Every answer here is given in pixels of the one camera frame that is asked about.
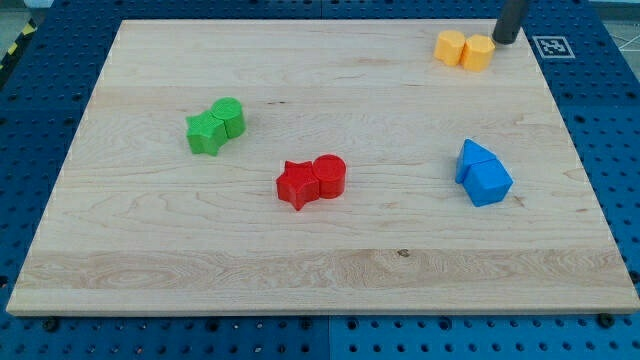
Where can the yellow heart block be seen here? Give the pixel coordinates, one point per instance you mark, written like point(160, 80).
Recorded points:
point(449, 47)

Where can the yellow hexagon block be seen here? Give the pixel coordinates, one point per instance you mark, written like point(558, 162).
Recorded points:
point(477, 53)

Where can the wooden board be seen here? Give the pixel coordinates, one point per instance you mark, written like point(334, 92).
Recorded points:
point(138, 225)

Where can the red cylinder block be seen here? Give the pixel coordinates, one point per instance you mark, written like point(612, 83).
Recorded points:
point(330, 170)

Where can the red star block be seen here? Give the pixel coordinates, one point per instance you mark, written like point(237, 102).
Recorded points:
point(297, 184)

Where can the green cylinder block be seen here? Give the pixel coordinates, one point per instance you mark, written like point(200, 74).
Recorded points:
point(230, 111)

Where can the green star block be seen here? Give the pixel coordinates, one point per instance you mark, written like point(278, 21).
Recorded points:
point(205, 133)

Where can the blue triangle block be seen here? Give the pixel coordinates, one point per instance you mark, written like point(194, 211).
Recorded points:
point(471, 153)

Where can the blue cube block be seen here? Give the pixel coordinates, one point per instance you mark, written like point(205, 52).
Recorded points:
point(487, 182)

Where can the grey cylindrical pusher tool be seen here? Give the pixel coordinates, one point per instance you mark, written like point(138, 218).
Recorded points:
point(509, 22)

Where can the white fiducial marker tag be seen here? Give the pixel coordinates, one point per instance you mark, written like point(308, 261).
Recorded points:
point(553, 47)

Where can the yellow black hazard tape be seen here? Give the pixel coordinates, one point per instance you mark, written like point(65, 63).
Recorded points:
point(17, 48)

